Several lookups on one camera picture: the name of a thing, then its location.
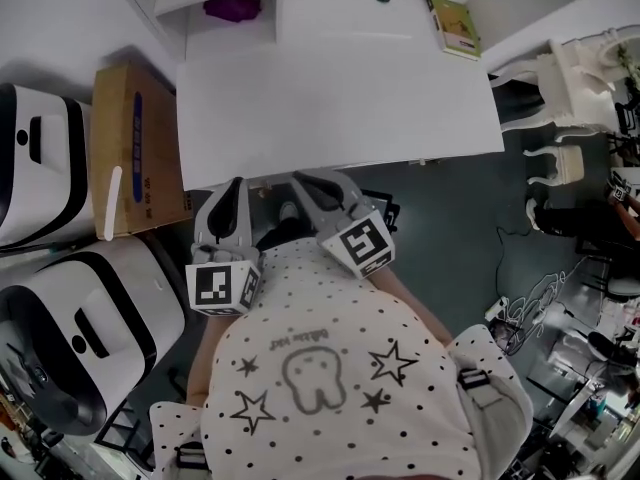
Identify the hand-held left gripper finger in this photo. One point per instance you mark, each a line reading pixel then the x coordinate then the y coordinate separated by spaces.
pixel 201 230
pixel 245 228

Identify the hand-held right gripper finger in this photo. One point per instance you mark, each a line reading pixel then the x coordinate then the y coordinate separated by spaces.
pixel 317 220
pixel 352 193

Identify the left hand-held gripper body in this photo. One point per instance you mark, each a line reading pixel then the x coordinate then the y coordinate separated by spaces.
pixel 212 288

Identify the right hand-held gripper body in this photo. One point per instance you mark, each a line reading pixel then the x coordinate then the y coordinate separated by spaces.
pixel 365 243

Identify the white desk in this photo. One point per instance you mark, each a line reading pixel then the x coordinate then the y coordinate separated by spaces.
pixel 340 113

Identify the person's right forearm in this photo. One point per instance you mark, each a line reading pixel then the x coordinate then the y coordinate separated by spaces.
pixel 410 308

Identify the person's left forearm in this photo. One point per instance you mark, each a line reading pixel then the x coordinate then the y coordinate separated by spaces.
pixel 205 363

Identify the person's right white shoe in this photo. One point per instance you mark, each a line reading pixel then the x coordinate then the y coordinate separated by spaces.
pixel 289 212

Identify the person's black trousers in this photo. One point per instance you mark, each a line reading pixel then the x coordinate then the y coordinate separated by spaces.
pixel 285 235

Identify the brown cardboard box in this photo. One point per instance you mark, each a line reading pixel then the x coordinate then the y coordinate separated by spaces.
pixel 150 158

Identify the person's white dotted shirt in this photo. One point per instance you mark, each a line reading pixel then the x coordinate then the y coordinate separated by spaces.
pixel 325 348

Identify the white and black mobile robot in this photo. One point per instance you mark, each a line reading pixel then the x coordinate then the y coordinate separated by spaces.
pixel 45 168
pixel 90 328

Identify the white power strip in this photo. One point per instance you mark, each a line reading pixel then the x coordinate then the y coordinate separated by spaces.
pixel 497 305

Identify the green book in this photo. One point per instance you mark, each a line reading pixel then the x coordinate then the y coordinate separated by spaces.
pixel 457 28

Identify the white ornate stool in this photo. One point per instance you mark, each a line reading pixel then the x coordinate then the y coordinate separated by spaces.
pixel 570 165

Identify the purple cloth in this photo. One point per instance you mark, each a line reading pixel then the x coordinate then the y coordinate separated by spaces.
pixel 232 8

